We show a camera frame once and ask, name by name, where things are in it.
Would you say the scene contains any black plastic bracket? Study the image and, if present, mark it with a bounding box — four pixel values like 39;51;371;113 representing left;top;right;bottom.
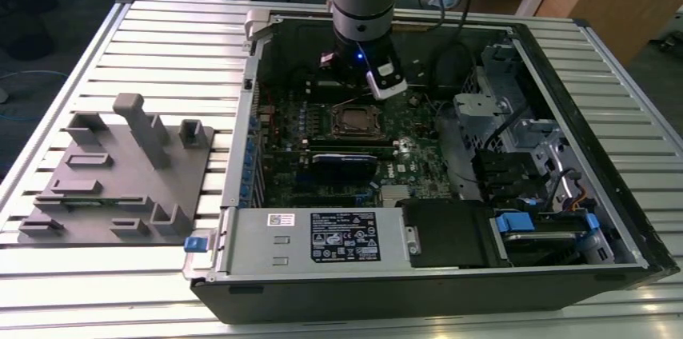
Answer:
474;150;542;201

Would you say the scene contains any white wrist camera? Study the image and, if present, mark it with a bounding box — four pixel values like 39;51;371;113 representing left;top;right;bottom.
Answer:
366;61;410;100

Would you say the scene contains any green motherboard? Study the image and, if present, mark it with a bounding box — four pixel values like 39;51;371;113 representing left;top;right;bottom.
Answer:
255;86;466;210

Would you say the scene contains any black graphics card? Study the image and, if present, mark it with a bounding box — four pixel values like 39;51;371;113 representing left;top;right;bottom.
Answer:
307;150;382;189

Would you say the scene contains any black PC case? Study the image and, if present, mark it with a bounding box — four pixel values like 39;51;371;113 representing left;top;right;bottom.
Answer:
180;9;682;326

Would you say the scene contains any metal socket cover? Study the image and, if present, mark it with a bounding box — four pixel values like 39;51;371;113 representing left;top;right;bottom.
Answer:
330;105;388;138

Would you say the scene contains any grey parts rack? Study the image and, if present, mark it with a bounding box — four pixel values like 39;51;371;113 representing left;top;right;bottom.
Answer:
15;93;218;246

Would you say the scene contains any hard disk drive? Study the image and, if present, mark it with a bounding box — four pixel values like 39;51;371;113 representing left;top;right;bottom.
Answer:
500;230;583;267

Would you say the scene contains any silver CPU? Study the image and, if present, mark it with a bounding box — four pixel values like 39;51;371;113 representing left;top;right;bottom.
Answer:
340;110;375;130

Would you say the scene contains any metal locking lever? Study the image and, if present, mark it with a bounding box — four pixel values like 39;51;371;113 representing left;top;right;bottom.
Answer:
330;93;374;108

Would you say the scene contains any silver heatsink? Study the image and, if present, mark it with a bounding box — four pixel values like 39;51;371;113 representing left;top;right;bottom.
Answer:
379;185;414;201

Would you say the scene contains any silver metal drive cage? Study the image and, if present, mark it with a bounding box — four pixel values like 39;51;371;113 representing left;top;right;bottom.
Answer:
451;43;573;201

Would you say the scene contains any coloured wire bundle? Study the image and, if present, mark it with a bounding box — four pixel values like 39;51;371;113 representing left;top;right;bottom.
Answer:
565;189;597;212

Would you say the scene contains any grey power supply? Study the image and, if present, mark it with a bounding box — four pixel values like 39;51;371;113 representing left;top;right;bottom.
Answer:
212;206;419;276

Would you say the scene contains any black office chair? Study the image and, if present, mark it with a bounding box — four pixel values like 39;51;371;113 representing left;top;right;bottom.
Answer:
0;0;63;62

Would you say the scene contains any green RAM stick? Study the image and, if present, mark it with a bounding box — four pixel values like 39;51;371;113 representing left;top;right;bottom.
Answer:
62;197;122;209

